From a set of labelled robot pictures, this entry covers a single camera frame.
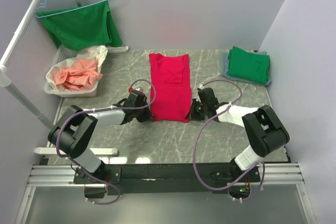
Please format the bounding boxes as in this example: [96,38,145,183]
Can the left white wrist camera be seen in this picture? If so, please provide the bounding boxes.
[129,87,144,94]

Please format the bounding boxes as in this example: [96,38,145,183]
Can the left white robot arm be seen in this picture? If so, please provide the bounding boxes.
[48,90,152,183]

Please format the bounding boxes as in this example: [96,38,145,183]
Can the folded grey-blue t-shirt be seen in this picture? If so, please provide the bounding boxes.
[220,51,271,87]

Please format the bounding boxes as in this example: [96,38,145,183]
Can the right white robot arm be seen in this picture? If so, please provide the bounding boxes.
[190,88,290,182]

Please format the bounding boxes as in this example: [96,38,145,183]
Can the hanging green t-shirt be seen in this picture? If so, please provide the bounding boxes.
[36,1,123,51]

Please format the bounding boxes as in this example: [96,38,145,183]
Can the peach t-shirt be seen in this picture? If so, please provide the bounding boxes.
[54,58,103,91]

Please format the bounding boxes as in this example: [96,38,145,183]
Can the white cloth in basket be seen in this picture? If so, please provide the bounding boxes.
[46,46,108,94]

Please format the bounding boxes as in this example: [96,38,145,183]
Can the black base beam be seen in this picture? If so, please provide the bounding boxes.
[73,161,266,198]

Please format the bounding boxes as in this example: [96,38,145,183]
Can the folded green t-shirt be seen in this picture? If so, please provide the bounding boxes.
[228,47,270,85]

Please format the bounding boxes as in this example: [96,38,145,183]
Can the white clothes rack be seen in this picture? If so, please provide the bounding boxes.
[0,0,129,156]

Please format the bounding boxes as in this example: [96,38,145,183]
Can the aluminium rail frame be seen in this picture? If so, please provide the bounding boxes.
[15,163,318,223]

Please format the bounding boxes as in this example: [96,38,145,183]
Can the red t-shirt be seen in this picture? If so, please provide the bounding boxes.
[149,53,192,123]

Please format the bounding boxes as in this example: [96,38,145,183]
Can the white laundry basket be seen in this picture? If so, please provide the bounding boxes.
[44,45,108,98]

